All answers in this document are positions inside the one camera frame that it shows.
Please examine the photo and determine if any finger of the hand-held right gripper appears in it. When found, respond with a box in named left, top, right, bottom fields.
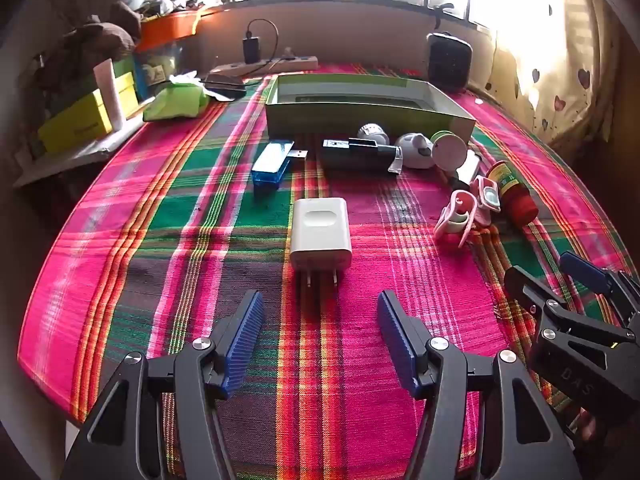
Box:
left=559, top=251, right=640, bottom=328
left=504, top=266, right=640, bottom=413

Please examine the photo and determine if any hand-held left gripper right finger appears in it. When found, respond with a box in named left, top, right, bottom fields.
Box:
left=377, top=290, right=583, bottom=480

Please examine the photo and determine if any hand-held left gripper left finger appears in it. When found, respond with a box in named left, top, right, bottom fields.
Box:
left=60, top=290, right=265, bottom=480

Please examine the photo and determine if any red capped bottle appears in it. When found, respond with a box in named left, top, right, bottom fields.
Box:
left=487, top=160, right=540, bottom=226

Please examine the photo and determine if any pink plastic clip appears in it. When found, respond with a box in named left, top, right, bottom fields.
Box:
left=432, top=190, right=476, bottom=250
left=470, top=175, right=502, bottom=226

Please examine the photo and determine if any white wall charger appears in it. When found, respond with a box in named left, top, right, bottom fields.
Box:
left=289, top=197, right=353, bottom=288

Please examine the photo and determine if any green and white spool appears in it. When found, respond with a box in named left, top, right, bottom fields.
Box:
left=430, top=130, right=468, bottom=171

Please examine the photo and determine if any blue usb tester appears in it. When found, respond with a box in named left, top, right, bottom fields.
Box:
left=251, top=141, right=309, bottom=192

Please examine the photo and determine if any white round toy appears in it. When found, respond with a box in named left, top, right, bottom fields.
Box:
left=395, top=131, right=434, bottom=168

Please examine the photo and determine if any black device with clear cap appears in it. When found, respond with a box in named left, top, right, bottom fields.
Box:
left=320, top=137, right=405, bottom=176

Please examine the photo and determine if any small white jar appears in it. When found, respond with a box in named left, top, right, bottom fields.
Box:
left=356, top=123, right=390, bottom=146

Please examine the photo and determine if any green cardboard box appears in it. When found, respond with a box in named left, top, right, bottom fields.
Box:
left=264, top=74, right=477, bottom=143

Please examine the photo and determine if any plaid tablecloth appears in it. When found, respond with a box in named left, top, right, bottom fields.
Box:
left=17, top=62, right=640, bottom=480

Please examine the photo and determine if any heart print curtain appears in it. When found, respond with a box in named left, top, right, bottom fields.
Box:
left=487, top=0, right=626, bottom=146

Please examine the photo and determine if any dark fan heater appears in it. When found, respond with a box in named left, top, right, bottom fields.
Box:
left=426, top=31, right=473, bottom=93

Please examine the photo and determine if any green tissue pack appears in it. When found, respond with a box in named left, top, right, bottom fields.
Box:
left=143, top=74, right=211, bottom=122

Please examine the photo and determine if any white board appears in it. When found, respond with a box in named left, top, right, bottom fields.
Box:
left=12, top=105, right=156, bottom=188

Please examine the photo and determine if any black smartphone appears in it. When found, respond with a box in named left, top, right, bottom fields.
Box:
left=200, top=74, right=248, bottom=102

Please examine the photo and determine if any yellow green box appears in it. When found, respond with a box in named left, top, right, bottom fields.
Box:
left=37, top=72, right=141, bottom=155

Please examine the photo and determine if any white power strip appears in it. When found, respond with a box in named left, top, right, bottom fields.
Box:
left=209, top=55, right=319, bottom=77

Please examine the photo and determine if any white tube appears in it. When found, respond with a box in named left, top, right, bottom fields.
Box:
left=93, top=58, right=126, bottom=131

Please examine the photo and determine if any clear storage box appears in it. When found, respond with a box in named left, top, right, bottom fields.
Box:
left=132, top=42, right=186, bottom=101

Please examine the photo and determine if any brown cloth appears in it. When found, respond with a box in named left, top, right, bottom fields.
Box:
left=30, top=0, right=143, bottom=91

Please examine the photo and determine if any black charging cable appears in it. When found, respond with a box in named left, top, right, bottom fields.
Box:
left=246, top=19, right=281, bottom=73

